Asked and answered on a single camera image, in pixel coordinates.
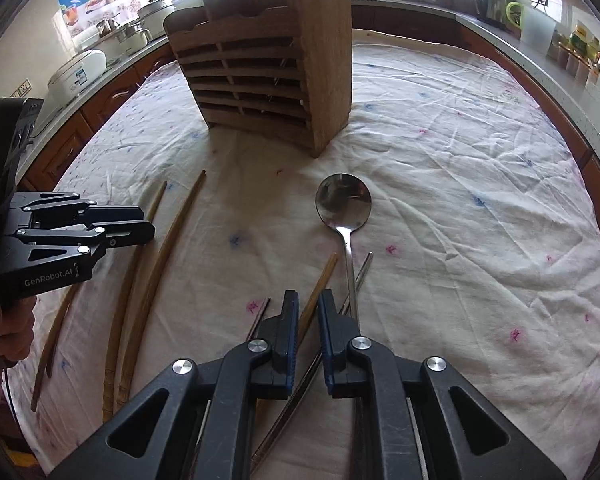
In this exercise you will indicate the wall power socket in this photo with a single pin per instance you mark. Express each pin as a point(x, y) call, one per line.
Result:
point(23, 89)

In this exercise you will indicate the person's left hand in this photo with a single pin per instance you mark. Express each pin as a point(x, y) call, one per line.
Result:
point(16, 330)

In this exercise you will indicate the black electric kettle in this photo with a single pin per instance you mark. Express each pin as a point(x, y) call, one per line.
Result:
point(492, 12)

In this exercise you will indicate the floral white tablecloth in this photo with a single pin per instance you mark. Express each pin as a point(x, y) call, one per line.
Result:
point(483, 242)

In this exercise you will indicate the steel long-handled spoon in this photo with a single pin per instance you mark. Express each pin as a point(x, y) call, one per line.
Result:
point(343, 203)

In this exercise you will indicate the green mug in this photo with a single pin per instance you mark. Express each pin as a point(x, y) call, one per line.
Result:
point(513, 14)

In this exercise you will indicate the condiment bottles group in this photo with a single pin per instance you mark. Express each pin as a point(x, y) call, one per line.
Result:
point(577, 51)

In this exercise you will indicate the wooden chopstick pair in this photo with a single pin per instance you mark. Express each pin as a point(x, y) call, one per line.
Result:
point(150, 291)
point(115, 334)

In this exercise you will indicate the wooden utensil holder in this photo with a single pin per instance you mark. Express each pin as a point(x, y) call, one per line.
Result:
point(281, 68)

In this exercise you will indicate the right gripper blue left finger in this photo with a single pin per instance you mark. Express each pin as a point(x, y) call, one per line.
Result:
point(272, 374)

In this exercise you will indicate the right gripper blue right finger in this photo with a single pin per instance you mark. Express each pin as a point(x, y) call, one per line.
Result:
point(347, 370)

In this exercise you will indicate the white steel pot cooker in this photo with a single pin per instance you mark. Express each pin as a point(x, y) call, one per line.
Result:
point(152, 16)

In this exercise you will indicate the steel chopstick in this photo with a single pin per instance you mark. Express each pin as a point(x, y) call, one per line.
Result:
point(295, 400)

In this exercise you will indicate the white rice cooker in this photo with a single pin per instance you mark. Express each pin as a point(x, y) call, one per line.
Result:
point(76, 75)

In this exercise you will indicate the white plastic pitcher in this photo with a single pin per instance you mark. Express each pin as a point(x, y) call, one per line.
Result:
point(536, 26)

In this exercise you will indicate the white soy milk maker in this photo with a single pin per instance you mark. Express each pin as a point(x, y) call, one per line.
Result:
point(133, 37)

